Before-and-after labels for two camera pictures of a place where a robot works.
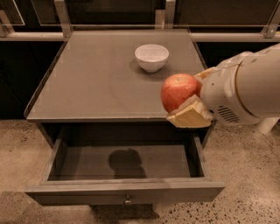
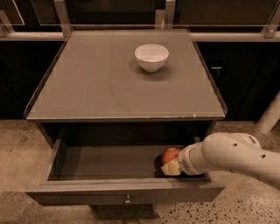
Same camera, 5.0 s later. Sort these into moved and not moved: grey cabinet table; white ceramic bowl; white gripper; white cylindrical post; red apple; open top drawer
Moved: red apple; white gripper
Not moved: white cylindrical post; open top drawer; grey cabinet table; white ceramic bowl
